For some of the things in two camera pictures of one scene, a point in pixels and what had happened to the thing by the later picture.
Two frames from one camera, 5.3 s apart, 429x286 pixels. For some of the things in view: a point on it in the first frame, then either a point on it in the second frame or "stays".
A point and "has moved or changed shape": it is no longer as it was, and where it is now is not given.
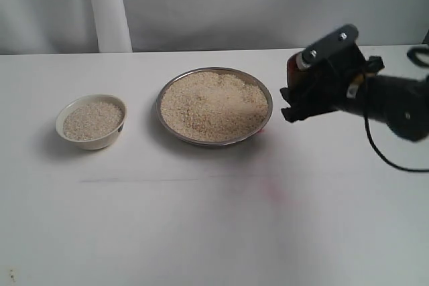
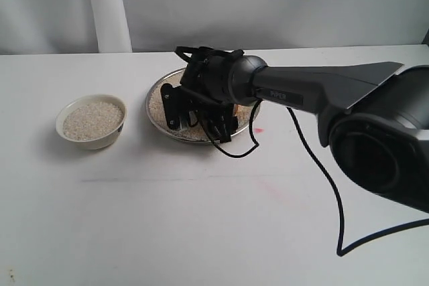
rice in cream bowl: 92,120 stays
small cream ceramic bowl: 92,121 stays
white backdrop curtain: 73,9 stays
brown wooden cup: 297,78 has moved or changed shape
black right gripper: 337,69 → 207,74
